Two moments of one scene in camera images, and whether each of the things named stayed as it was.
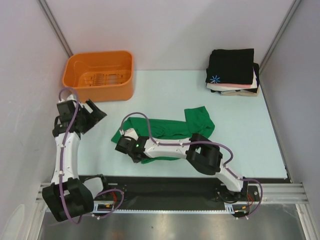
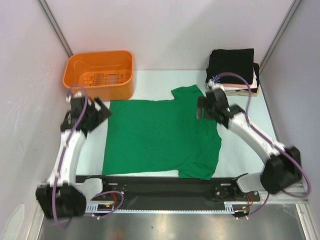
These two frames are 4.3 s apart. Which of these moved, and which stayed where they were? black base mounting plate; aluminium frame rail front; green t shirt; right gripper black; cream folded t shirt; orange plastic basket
Moved: green t shirt; right gripper black
Stayed: black base mounting plate; aluminium frame rail front; orange plastic basket; cream folded t shirt
